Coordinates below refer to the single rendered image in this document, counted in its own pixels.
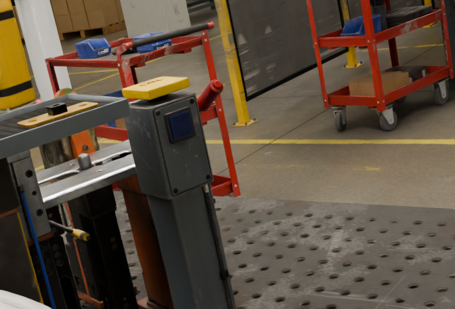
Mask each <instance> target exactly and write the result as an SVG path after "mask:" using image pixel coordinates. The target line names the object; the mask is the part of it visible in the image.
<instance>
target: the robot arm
mask: <svg viewBox="0 0 455 309"><path fill-rule="evenodd" d="M0 309H53V308H50V307H48V306H46V305H43V304H41V303H39V302H36V301H34V300H31V299H28V298H26V297H23V296H21V295H17V294H15V293H10V292H8V291H3V290H0Z"/></svg>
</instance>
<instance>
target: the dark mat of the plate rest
mask: <svg viewBox="0 0 455 309"><path fill-rule="evenodd" d="M81 102H90V101H82V100H67V101H64V102H61V103H66V106H67V107H68V106H72V105H75V104H79V103H81ZM94 103H98V105H99V106H98V107H101V106H104V105H107V104H110V103H103V102H94ZM98 107H96V108H98ZM92 109H94V108H92ZM92 109H89V110H92ZM86 111H87V110H86ZM83 112H85V111H83ZM46 113H48V112H47V108H46V107H45V108H41V109H38V110H34V111H32V112H28V113H25V114H23V115H19V116H16V117H12V118H10V119H6V120H3V121H0V139H2V138H6V137H9V136H12V135H15V134H17V133H21V132H23V131H27V130H29V129H33V128H36V127H40V126H42V125H46V124H48V123H52V122H54V121H52V122H48V123H45V124H42V125H39V126H36V127H31V128H25V127H20V126H18V124H17V123H18V122H20V121H24V120H27V119H30V118H33V117H37V116H39V115H44V114H46ZM80 113H81V112H80ZM77 114H79V113H77ZM77 114H74V115H77ZM71 116H73V115H70V116H68V117H71ZM65 118H67V117H64V118H61V119H65ZM58 120H60V119H58ZM58 120H55V121H58Z"/></svg>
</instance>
